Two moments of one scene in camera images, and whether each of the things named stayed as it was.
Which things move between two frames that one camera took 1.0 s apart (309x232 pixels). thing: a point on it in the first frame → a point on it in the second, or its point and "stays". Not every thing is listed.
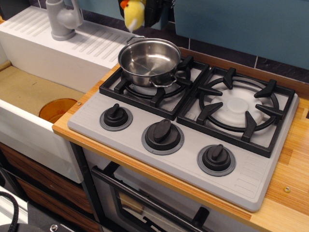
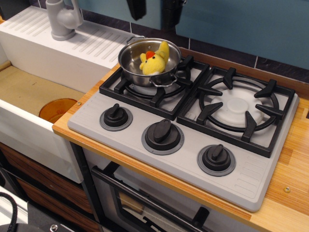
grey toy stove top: (223, 131) stays
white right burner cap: (236, 102) stays
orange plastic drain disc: (52, 110) stays
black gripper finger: (153, 9) → (171, 13)
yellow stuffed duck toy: (134, 13) → (153, 63)
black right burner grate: (247, 111) stays
